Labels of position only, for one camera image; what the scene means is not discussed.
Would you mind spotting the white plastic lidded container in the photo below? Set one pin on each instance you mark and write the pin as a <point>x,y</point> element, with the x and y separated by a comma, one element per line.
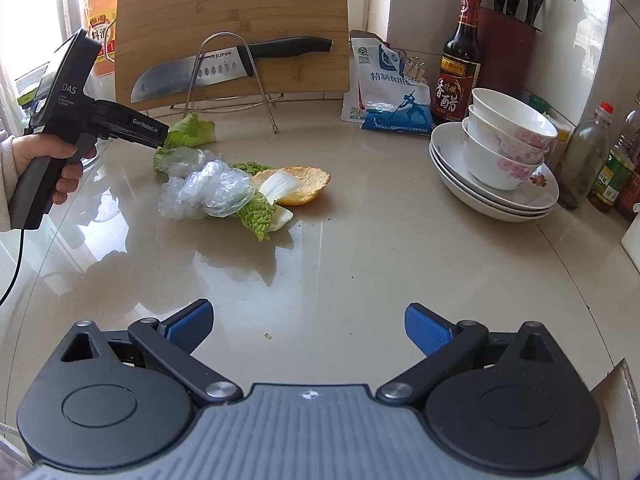
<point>632,232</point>

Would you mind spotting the dark vinegar bottle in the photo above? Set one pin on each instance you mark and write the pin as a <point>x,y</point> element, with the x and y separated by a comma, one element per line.
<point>457,75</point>

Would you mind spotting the bottle with red label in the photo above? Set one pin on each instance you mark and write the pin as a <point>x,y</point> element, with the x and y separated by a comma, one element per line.
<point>631,197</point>

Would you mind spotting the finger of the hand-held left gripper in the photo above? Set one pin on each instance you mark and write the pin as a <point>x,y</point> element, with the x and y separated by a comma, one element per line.
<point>147,140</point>

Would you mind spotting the orange peel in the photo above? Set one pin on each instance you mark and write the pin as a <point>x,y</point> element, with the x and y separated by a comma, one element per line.
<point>312,182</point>

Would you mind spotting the white floral plate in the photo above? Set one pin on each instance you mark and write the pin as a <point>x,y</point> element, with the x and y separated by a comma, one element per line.
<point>450,160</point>

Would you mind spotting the glass bottle with red cap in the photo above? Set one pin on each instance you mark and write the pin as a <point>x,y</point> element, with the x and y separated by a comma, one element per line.
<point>582,160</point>

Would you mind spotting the dark red knife block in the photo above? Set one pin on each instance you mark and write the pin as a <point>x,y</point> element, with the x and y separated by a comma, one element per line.
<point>505,55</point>

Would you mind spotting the oil bottle with green label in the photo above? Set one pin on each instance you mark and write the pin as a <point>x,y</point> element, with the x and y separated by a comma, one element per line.
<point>612,175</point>

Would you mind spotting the green cabbage leaves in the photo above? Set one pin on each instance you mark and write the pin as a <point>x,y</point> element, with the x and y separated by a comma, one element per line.
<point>257,217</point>

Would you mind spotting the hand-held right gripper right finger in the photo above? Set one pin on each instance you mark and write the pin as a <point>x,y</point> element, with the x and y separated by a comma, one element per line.
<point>425,331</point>

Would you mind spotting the small green cabbage leaf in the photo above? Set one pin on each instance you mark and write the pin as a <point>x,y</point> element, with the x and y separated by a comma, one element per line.
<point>192,132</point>

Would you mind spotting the white floral bowl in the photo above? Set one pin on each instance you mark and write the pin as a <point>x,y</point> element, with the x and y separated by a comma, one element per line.
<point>510,115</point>
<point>500,145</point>
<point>495,172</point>

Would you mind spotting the white cabbage stalk piece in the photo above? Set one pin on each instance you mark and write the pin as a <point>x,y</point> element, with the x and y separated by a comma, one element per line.
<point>280,185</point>

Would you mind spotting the person's left hand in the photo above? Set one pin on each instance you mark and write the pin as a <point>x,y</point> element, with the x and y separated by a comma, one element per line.
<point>70,172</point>

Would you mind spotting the white blue salt bag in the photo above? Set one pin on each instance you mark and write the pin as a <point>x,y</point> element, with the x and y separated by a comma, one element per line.
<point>395,95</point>

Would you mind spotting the clear plastic wrap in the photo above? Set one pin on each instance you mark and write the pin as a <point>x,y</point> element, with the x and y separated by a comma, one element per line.
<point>210,185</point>

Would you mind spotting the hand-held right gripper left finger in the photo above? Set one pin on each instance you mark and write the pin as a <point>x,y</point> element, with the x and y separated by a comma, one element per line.
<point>189,321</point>

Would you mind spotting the person's left forearm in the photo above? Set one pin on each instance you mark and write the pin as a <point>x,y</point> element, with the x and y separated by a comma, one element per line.
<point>5,175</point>

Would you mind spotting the bamboo cutting board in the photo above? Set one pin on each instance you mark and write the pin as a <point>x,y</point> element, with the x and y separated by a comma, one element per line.
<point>225,5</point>

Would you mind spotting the large orange oil jug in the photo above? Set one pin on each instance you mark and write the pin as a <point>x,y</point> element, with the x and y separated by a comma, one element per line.
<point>100,15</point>

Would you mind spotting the clear jar with yellow lid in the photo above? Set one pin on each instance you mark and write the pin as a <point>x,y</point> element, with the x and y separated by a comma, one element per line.
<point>555,125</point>

